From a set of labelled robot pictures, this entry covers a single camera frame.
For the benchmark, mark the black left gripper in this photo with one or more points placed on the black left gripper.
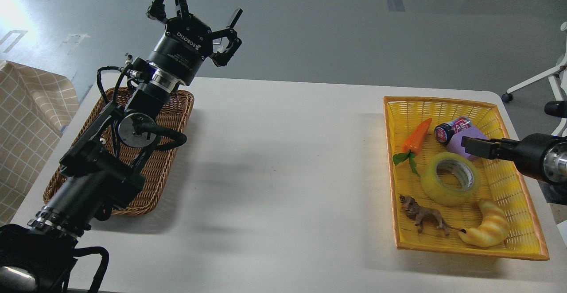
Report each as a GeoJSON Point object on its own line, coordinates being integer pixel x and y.
{"type": "Point", "coordinates": [182, 45]}

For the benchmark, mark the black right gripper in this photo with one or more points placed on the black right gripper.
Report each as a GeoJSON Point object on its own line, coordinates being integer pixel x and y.
{"type": "Point", "coordinates": [531, 155]}

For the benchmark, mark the yellow tape roll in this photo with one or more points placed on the yellow tape roll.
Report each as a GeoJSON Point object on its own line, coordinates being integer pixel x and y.
{"type": "Point", "coordinates": [450, 179]}

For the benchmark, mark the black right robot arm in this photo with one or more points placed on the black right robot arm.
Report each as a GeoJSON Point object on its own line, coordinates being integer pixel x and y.
{"type": "Point", "coordinates": [555, 193]}

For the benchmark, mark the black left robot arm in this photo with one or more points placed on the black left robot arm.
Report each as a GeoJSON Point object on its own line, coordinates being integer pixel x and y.
{"type": "Point", "coordinates": [103, 168]}

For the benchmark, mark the purple block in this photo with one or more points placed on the purple block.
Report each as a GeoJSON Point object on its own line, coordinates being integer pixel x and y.
{"type": "Point", "coordinates": [454, 144]}

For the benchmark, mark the small labelled can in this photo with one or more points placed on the small labelled can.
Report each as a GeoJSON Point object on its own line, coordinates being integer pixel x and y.
{"type": "Point", "coordinates": [445, 131]}

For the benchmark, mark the yellow plastic basket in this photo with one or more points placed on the yellow plastic basket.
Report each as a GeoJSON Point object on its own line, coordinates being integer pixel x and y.
{"type": "Point", "coordinates": [498, 181]}

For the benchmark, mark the yellow toy croissant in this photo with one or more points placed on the yellow toy croissant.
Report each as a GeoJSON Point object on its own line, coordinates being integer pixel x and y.
{"type": "Point", "coordinates": [493, 230]}

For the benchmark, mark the orange toy carrot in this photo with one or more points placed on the orange toy carrot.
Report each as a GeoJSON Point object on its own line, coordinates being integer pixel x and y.
{"type": "Point", "coordinates": [413, 146]}

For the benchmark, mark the white office chair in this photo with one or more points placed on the white office chair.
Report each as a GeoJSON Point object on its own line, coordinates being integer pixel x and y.
{"type": "Point", "coordinates": [556, 76]}

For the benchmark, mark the brown toy lion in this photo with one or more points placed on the brown toy lion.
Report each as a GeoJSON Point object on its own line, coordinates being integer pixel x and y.
{"type": "Point", "coordinates": [419, 213]}

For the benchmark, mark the beige checkered cloth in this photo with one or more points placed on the beige checkered cloth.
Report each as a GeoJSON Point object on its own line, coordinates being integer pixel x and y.
{"type": "Point", "coordinates": [35, 106]}

